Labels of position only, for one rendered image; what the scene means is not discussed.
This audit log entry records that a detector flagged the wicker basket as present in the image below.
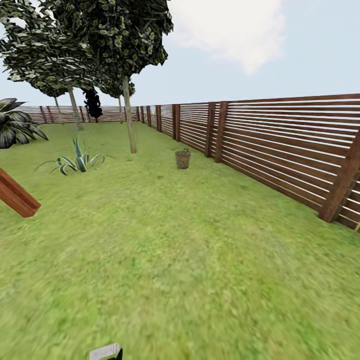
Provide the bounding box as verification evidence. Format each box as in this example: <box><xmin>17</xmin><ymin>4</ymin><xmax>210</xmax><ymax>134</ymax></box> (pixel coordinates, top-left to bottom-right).
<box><xmin>175</xmin><ymin>149</ymin><xmax>191</xmax><ymax>169</ymax></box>

